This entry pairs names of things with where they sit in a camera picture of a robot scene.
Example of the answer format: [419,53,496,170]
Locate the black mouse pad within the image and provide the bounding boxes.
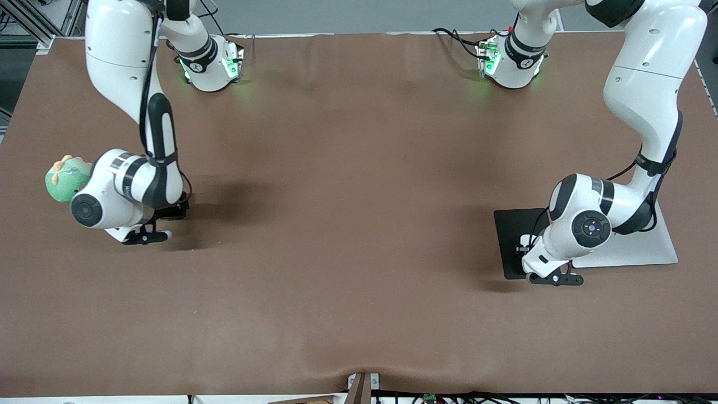
[493,208,555,281]

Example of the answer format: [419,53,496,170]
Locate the green dinosaur plush toy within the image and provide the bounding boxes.
[44,154,94,204]

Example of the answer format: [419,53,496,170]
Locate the silver laptop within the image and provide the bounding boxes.
[571,201,679,269]

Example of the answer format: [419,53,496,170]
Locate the brown table cover mat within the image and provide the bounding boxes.
[0,31,718,397]

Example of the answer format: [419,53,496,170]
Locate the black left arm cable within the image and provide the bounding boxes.
[530,112,683,249]

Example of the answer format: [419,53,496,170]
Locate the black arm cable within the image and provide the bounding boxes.
[138,0,195,209]
[530,112,683,249]

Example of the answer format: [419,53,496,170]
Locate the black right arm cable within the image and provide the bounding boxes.
[138,0,195,209]

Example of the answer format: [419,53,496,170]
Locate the black right base cable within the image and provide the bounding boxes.
[197,0,232,36]

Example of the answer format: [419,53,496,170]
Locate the black left base cables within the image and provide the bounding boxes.
[431,26,484,60]

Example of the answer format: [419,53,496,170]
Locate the camera mounting post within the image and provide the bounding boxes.
[347,372,380,404]

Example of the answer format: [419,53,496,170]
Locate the aluminium frame profile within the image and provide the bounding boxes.
[0,0,86,54]

